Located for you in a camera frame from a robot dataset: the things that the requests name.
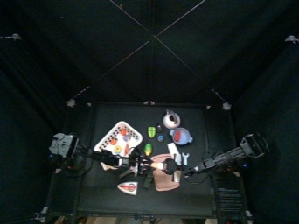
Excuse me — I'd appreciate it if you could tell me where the pink plate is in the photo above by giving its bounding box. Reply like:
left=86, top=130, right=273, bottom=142
left=149, top=153, right=182, bottom=193

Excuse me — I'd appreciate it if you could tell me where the yellow green toy corn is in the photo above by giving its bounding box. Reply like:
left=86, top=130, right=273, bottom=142
left=142, top=143, right=154, bottom=157

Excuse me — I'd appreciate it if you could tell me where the blue toy wrench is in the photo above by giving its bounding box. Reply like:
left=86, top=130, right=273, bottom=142
left=181, top=151, right=190, bottom=166

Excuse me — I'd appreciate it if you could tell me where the white rectangular toy block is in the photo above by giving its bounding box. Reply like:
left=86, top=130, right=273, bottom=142
left=166, top=142, right=182, bottom=165

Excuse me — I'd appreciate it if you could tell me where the beige toy piece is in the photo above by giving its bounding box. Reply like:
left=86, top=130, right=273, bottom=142
left=98, top=161, right=118, bottom=172

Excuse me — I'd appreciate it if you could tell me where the white perforated basket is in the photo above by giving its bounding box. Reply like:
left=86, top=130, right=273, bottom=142
left=93, top=121, right=144, bottom=157

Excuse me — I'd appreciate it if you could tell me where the blue toy pot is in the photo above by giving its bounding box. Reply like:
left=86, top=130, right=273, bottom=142
left=169, top=127, right=193, bottom=146

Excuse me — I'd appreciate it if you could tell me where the white toy kettle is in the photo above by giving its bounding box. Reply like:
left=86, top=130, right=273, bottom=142
left=161, top=109, right=182, bottom=130

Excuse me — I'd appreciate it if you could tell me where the white text label sticker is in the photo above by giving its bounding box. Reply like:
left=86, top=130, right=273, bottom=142
left=216, top=187, right=242, bottom=217

